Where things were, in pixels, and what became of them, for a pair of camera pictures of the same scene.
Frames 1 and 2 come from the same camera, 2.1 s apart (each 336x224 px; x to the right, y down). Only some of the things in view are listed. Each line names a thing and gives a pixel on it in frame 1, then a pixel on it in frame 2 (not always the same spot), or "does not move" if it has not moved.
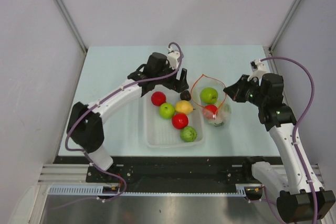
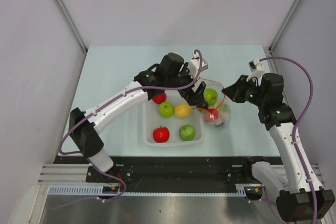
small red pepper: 179,120 to 160,134
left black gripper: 178,85 to 192,97
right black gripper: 235,91 does not move
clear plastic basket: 161,132 does not move
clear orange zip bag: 210,93 does not move
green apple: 209,95 does not move
